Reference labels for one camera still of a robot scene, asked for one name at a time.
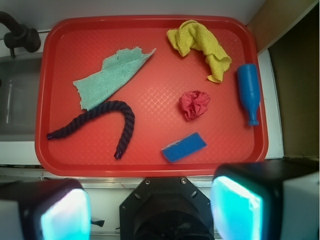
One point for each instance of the brown cardboard box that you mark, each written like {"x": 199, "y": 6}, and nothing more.
{"x": 290, "y": 31}

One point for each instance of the yellow cloth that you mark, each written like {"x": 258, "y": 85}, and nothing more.
{"x": 192, "y": 35}

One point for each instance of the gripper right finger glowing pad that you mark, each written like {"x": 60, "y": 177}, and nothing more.
{"x": 275, "y": 199}

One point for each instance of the dark metal faucet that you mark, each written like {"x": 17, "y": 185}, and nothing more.
{"x": 19, "y": 35}

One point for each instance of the red plastic tray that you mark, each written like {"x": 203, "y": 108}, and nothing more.
{"x": 75, "y": 48}

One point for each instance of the light green cloth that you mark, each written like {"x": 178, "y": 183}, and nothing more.
{"x": 116, "y": 71}

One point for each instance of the blue sponge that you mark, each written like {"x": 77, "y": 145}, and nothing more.
{"x": 184, "y": 147}

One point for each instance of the blue plastic bottle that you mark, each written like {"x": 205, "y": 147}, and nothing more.
{"x": 249, "y": 91}

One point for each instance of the metal sink basin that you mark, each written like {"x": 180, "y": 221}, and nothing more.
{"x": 19, "y": 87}

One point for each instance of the crumpled red paper ball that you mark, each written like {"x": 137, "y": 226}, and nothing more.
{"x": 194, "y": 104}

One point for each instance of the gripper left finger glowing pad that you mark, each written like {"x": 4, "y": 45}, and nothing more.
{"x": 57, "y": 209}

